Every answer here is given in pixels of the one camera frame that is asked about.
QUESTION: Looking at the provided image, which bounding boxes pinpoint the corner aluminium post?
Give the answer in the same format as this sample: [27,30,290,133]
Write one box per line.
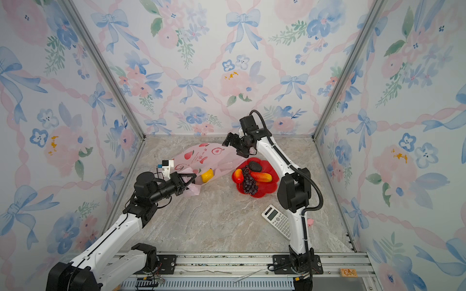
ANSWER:
[312,0,386,142]
[58,0,146,140]

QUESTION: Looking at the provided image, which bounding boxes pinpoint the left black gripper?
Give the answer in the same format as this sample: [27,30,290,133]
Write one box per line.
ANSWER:
[150,173,196,206]

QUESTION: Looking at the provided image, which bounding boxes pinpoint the right corner aluminium post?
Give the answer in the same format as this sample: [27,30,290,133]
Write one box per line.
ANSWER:
[312,0,386,142]

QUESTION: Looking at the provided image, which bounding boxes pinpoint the red flower-shaped plate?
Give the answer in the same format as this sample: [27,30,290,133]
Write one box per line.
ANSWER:
[231,158,280,198]

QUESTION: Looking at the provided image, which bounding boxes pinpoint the black mounting plate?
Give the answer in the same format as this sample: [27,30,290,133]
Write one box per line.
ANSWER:
[268,255,324,275]
[154,255,177,275]

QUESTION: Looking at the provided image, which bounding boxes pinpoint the white scientific calculator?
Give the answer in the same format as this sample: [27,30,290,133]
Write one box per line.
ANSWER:
[262,204,291,240]

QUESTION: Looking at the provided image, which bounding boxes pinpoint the dark avocado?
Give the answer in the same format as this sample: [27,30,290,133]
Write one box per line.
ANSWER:
[248,161,263,172]

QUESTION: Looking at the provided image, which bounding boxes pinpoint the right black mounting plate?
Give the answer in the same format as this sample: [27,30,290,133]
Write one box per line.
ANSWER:
[268,255,324,275]

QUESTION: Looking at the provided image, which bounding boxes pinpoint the orange red chili pepper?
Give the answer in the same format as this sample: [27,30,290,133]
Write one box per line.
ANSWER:
[250,172,273,183]

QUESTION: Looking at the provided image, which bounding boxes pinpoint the dark purple grape bunch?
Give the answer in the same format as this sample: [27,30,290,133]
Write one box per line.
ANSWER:
[242,167,258,196]

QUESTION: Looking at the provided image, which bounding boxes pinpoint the pink plastic bag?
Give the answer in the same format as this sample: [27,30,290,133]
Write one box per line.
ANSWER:
[173,143,246,197]

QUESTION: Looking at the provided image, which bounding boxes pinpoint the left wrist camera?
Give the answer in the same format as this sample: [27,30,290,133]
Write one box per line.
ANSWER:
[155,160,174,180]

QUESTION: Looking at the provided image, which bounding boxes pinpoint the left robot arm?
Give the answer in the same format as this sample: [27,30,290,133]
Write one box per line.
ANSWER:
[46,172,197,291]

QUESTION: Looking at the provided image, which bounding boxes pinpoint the black corrugated cable conduit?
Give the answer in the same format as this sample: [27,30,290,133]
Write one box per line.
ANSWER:
[248,109,325,212]

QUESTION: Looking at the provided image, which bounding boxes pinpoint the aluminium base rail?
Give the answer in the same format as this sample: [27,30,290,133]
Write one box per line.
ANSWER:
[110,252,382,291]

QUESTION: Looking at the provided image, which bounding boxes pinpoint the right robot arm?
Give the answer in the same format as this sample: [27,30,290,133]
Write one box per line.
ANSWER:
[223,114,311,274]

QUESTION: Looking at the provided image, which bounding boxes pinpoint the left corner aluminium post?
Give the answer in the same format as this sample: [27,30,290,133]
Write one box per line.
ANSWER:
[58,0,146,140]

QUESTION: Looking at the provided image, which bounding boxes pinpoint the small wooden block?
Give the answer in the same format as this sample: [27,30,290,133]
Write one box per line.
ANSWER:
[340,268,358,278]

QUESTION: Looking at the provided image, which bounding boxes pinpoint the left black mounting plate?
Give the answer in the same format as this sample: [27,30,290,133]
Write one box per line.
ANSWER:
[154,255,177,275]

